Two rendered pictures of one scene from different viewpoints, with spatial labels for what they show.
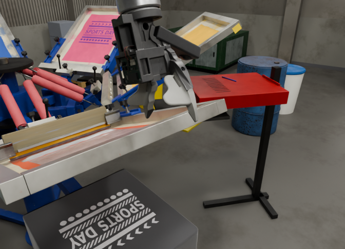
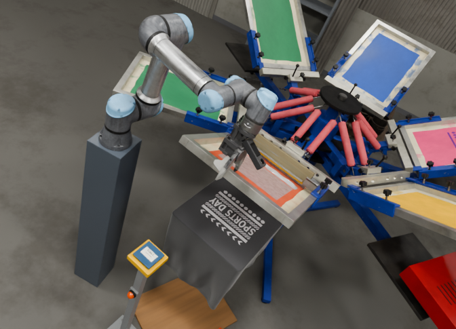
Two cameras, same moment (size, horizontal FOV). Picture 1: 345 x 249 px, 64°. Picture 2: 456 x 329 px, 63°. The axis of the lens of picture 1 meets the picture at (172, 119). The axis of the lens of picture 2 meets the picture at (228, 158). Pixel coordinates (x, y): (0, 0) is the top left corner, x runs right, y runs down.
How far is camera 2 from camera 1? 1.15 m
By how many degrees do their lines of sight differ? 53
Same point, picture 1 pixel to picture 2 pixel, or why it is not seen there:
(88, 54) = (433, 148)
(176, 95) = (219, 164)
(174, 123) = (251, 192)
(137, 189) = (266, 229)
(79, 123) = (290, 165)
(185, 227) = (238, 262)
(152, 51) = (231, 144)
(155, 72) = (227, 151)
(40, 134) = (267, 148)
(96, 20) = not seen: outside the picture
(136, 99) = not seen: hidden behind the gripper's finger
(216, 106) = (283, 217)
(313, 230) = not seen: outside the picture
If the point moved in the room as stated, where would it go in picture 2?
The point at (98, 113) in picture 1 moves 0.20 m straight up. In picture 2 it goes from (305, 173) to (322, 146)
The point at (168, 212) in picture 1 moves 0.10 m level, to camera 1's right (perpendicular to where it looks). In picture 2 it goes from (249, 250) to (254, 268)
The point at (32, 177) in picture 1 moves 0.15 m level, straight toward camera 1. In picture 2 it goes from (190, 143) to (161, 153)
